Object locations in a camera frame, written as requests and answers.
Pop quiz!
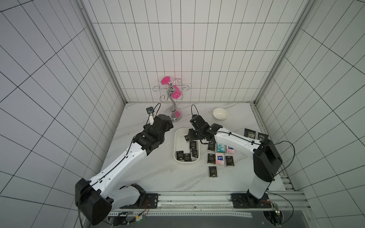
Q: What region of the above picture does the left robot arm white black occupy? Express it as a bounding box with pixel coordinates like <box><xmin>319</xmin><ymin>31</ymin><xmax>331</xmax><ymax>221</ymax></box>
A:
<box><xmin>75</xmin><ymin>114</ymin><xmax>173</xmax><ymax>226</ymax></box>

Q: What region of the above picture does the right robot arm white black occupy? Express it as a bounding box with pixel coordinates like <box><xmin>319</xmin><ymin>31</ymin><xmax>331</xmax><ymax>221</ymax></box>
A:
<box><xmin>188</xmin><ymin>115</ymin><xmax>282</xmax><ymax>200</ymax></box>

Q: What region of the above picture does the black snack bag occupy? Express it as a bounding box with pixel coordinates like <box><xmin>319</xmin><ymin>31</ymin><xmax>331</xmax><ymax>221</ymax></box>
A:
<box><xmin>257</xmin><ymin>133</ymin><xmax>269</xmax><ymax>141</ymax></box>
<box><xmin>244</xmin><ymin>128</ymin><xmax>256</xmax><ymax>139</ymax></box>

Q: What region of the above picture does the left base cable bundle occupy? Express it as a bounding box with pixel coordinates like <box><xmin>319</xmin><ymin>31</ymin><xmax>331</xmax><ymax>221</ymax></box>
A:
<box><xmin>109</xmin><ymin>199</ymin><xmax>150</xmax><ymax>226</ymax></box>

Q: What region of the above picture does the chrome cup holder stand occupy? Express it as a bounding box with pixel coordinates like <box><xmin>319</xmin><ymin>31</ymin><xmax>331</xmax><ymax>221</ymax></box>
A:
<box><xmin>153</xmin><ymin>78</ymin><xmax>190</xmax><ymax>122</ymax></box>

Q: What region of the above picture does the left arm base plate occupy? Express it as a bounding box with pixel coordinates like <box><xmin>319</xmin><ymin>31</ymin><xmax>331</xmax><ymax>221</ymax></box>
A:
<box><xmin>120</xmin><ymin>193</ymin><xmax>159</xmax><ymax>209</ymax></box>

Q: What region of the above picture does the aluminium mounting rail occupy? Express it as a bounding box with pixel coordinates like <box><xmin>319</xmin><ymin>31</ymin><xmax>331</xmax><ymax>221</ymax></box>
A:
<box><xmin>109</xmin><ymin>192</ymin><xmax>310</xmax><ymax>218</ymax></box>

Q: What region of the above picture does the pink cup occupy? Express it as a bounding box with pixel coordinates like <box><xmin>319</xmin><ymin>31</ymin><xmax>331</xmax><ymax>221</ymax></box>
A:
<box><xmin>172</xmin><ymin>85</ymin><xmax>183</xmax><ymax>100</ymax></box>
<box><xmin>161</xmin><ymin>77</ymin><xmax>171</xmax><ymax>85</ymax></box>

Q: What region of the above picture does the pink cup lower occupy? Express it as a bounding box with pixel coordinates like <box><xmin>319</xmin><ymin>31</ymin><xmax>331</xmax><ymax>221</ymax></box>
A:
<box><xmin>172</xmin><ymin>85</ymin><xmax>183</xmax><ymax>100</ymax></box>

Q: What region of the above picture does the white ceramic bowl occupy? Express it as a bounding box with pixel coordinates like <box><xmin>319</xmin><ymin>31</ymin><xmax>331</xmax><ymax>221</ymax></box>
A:
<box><xmin>213</xmin><ymin>108</ymin><xmax>229</xmax><ymax>121</ymax></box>

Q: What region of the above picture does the pink Tempo tissue pack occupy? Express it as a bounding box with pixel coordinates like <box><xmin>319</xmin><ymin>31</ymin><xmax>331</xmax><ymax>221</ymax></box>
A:
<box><xmin>215</xmin><ymin>153</ymin><xmax>225</xmax><ymax>165</ymax></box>
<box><xmin>226</xmin><ymin>146</ymin><xmax>235</xmax><ymax>154</ymax></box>

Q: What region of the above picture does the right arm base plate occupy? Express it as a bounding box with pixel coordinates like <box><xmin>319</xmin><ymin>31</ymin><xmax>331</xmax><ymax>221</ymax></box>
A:
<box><xmin>231</xmin><ymin>193</ymin><xmax>272</xmax><ymax>209</ymax></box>

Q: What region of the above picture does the pink cup upper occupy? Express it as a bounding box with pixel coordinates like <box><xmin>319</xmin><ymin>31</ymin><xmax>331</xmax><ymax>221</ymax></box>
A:
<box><xmin>161</xmin><ymin>77</ymin><xmax>171</xmax><ymax>85</ymax></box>

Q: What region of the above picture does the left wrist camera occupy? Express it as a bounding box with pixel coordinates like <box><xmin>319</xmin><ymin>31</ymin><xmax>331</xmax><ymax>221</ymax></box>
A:
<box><xmin>146</xmin><ymin>107</ymin><xmax>155</xmax><ymax>115</ymax></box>

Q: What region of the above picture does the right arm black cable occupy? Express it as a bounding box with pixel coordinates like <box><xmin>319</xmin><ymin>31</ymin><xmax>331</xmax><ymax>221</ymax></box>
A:
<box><xmin>218</xmin><ymin>129</ymin><xmax>296</xmax><ymax>194</ymax></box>

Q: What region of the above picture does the teal cartoon tissue pack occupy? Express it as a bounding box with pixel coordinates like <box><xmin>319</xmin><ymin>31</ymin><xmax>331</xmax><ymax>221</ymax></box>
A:
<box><xmin>217</xmin><ymin>143</ymin><xmax>227</xmax><ymax>154</ymax></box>

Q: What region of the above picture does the white storage box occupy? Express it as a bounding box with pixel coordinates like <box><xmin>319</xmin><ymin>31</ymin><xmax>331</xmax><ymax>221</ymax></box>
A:
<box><xmin>174</xmin><ymin>128</ymin><xmax>201</xmax><ymax>163</ymax></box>

